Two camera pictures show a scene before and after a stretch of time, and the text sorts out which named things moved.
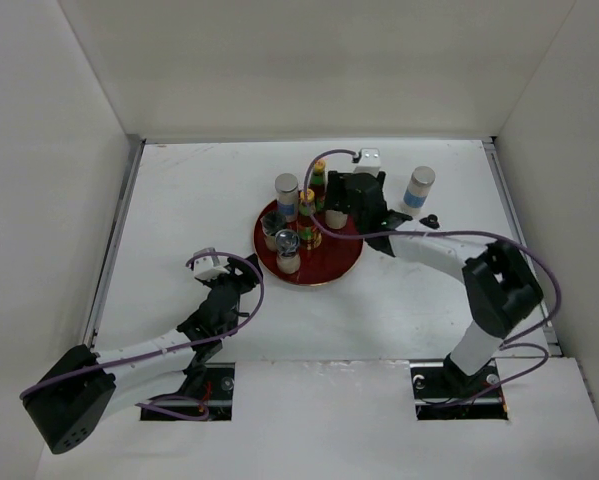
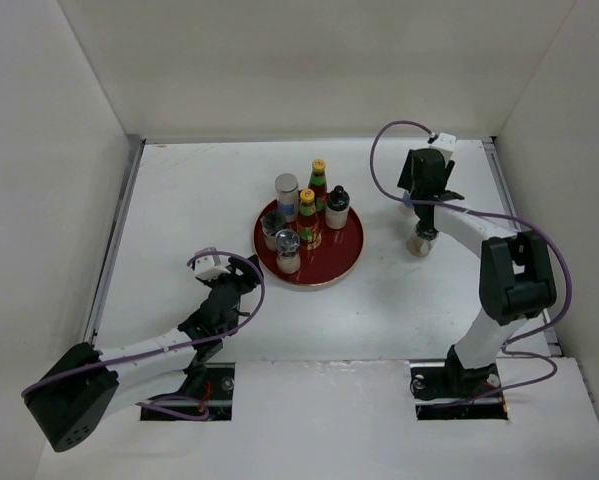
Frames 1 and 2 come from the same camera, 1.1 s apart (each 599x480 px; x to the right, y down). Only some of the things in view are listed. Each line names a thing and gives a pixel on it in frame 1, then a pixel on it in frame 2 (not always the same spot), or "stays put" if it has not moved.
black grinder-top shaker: x=335 y=219 stays put
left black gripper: x=244 y=283 stays put
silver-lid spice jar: x=286 y=185 stays put
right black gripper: x=337 y=184 to x=406 y=177
